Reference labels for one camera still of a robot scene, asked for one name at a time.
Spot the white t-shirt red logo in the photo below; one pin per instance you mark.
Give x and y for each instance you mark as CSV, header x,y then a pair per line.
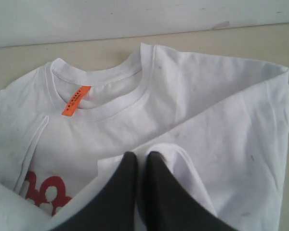
x,y
220,123

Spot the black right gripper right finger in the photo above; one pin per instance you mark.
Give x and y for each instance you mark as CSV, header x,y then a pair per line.
x,y
169,207

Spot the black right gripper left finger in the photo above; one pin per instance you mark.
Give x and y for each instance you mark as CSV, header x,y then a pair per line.
x,y
112,209

